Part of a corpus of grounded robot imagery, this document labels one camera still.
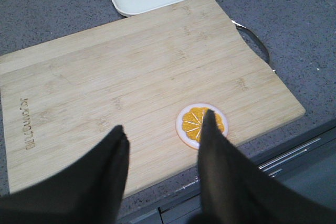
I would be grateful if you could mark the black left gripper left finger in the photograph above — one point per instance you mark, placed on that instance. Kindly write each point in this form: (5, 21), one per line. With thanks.
(88, 191)

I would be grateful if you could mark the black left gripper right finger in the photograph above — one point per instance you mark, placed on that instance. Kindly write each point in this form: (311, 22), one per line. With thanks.
(234, 190)

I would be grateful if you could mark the orange slice toy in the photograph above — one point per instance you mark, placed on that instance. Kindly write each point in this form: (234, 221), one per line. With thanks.
(190, 120)

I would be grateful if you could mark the bamboo cutting board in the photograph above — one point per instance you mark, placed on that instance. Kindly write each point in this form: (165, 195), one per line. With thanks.
(61, 97)

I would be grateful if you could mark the metal cutting board handle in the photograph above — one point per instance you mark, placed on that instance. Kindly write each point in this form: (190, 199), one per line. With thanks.
(257, 42)

